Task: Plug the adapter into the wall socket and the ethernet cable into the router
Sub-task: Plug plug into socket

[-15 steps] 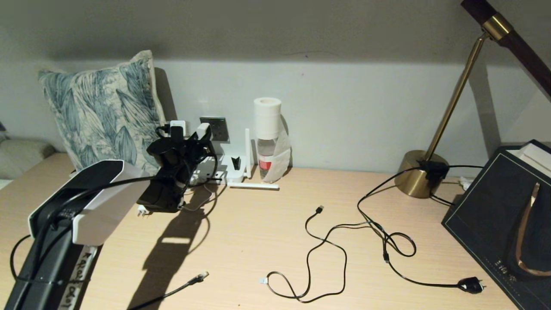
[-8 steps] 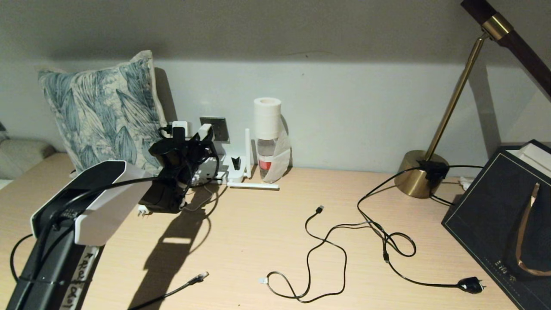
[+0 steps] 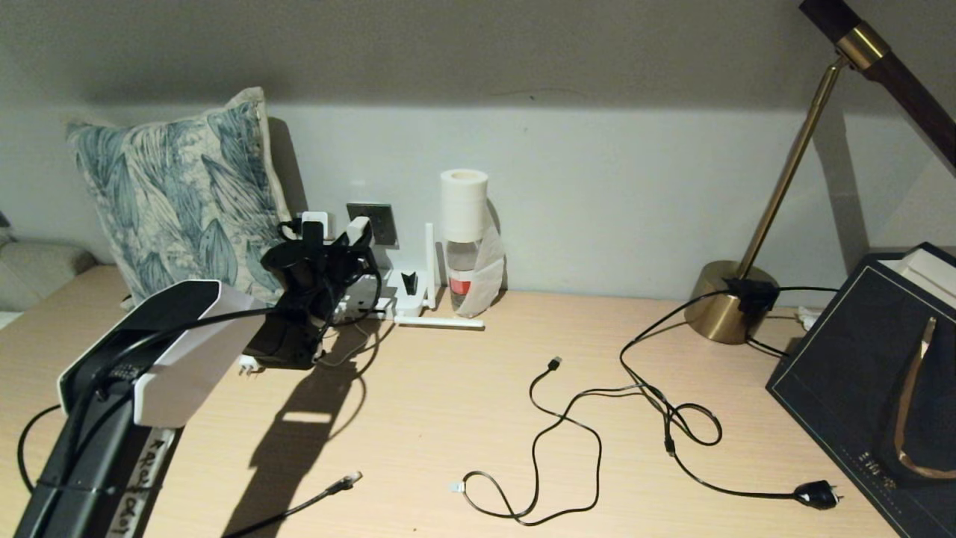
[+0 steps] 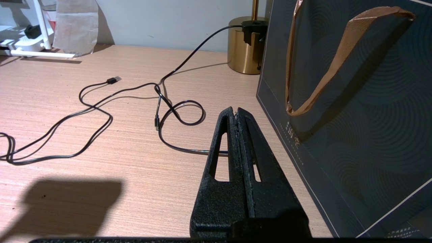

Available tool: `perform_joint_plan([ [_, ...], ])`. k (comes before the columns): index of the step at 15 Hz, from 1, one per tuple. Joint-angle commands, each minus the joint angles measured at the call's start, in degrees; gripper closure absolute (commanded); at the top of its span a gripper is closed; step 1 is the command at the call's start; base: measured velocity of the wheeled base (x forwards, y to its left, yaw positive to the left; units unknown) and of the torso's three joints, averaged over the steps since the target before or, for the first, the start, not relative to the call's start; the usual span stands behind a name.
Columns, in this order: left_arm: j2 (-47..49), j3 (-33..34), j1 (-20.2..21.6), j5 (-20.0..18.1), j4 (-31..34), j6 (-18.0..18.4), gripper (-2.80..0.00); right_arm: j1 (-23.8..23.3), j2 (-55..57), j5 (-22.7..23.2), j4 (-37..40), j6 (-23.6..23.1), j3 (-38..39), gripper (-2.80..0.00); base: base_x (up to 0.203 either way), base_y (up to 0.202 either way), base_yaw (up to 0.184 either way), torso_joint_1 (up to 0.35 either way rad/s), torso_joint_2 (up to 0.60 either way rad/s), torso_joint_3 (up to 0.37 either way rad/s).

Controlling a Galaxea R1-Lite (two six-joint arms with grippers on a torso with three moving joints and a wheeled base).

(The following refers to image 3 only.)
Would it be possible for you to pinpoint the black ethernet cable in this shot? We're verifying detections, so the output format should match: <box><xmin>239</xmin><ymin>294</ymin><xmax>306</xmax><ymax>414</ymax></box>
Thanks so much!
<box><xmin>16</xmin><ymin>403</ymin><xmax>364</xmax><ymax>538</ymax></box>

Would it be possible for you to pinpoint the white router with antennas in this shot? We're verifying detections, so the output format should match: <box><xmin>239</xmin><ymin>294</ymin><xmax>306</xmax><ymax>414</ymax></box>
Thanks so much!
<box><xmin>329</xmin><ymin>222</ymin><xmax>486</xmax><ymax>330</ymax></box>

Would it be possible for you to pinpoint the clear bottle red label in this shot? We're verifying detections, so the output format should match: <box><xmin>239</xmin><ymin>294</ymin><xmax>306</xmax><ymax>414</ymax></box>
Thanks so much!
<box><xmin>446</xmin><ymin>238</ymin><xmax>482</xmax><ymax>312</ymax></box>

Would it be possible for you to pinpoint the white paper roll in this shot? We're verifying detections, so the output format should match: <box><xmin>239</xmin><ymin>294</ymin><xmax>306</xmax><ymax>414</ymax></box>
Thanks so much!
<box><xmin>439</xmin><ymin>169</ymin><xmax>490</xmax><ymax>244</ymax></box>

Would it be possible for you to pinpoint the blue leaf pattern pillow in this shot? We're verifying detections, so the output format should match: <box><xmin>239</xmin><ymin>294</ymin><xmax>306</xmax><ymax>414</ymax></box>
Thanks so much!
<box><xmin>66</xmin><ymin>87</ymin><xmax>299</xmax><ymax>309</ymax></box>

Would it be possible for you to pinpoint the white handwritten label tape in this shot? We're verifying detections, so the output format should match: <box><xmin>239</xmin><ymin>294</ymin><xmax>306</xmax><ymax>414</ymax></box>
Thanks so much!
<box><xmin>108</xmin><ymin>430</ymin><xmax>177</xmax><ymax>538</ymax></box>

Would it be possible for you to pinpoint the grey sofa cushion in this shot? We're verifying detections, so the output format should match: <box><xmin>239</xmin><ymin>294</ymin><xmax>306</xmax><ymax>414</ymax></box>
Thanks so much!
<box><xmin>0</xmin><ymin>239</ymin><xmax>98</xmax><ymax>313</ymax></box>

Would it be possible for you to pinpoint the brass desk lamp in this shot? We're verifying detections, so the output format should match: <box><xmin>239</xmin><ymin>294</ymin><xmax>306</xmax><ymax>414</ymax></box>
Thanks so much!
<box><xmin>683</xmin><ymin>0</ymin><xmax>956</xmax><ymax>345</ymax></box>

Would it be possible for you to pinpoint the white box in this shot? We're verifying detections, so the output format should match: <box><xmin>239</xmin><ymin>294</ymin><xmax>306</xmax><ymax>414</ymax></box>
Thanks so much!
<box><xmin>874</xmin><ymin>248</ymin><xmax>956</xmax><ymax>311</ymax></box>

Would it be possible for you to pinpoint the grey wall socket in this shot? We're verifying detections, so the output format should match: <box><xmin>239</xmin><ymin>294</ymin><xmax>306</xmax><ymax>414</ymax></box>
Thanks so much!
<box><xmin>346</xmin><ymin>202</ymin><xmax>399</xmax><ymax>250</ymax></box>

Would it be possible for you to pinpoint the black usb cable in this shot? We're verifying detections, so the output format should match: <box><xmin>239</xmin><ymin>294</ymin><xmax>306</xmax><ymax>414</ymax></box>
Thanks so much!
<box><xmin>450</xmin><ymin>356</ymin><xmax>674</xmax><ymax>525</ymax></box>

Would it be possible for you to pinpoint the black lamp switch box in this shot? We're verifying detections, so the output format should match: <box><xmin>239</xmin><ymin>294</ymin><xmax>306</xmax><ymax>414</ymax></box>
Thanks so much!
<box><xmin>722</xmin><ymin>276</ymin><xmax>780</xmax><ymax>315</ymax></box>

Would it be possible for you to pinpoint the black gift bag gold handle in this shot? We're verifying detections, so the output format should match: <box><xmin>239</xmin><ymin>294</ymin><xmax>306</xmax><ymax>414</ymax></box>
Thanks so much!
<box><xmin>766</xmin><ymin>241</ymin><xmax>956</xmax><ymax>538</ymax></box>

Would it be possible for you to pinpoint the black lamp power cord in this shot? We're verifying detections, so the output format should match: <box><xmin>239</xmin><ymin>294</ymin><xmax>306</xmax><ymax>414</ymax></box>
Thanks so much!
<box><xmin>618</xmin><ymin>286</ymin><xmax>843</xmax><ymax>510</ymax></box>

